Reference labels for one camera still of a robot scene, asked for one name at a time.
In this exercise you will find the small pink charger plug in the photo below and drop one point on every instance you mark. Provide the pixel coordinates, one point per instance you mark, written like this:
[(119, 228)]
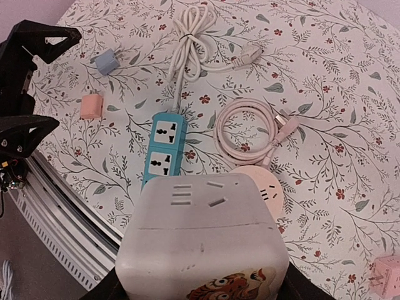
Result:
[(91, 106)]

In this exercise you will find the floral table mat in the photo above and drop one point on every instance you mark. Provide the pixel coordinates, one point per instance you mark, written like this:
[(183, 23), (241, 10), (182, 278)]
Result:
[(231, 66)]

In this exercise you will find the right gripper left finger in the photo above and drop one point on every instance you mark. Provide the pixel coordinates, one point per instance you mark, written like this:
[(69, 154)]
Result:
[(109, 288)]

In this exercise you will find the teal power strip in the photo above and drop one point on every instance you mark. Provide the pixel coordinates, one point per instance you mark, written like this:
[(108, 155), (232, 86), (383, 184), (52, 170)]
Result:
[(166, 146)]

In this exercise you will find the aluminium front rail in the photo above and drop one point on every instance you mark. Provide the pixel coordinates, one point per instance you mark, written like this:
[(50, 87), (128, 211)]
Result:
[(81, 240)]

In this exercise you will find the small blue charger plug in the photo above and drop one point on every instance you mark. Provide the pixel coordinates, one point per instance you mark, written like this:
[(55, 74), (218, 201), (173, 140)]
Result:
[(108, 61)]

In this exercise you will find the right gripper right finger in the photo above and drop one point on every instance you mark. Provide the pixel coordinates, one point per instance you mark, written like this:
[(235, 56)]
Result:
[(296, 286)]

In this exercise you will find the pink round power strip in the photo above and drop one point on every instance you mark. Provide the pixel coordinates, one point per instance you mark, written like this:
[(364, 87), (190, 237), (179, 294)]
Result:
[(269, 187)]

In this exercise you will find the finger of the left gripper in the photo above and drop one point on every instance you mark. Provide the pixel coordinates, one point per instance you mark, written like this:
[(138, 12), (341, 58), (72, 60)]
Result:
[(42, 40), (21, 135)]

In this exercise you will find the pink cube socket adapter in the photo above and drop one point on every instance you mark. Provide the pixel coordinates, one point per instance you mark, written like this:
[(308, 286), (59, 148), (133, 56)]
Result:
[(384, 280)]

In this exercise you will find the white cube socket adapter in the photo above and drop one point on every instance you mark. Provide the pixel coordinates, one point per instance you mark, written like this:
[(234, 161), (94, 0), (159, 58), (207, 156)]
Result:
[(202, 237)]

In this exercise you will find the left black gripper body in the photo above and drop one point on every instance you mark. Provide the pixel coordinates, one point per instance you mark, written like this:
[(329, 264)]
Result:
[(17, 68)]

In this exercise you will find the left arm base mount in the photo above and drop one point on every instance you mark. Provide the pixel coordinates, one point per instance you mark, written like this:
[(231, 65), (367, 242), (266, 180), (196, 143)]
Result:
[(13, 175)]

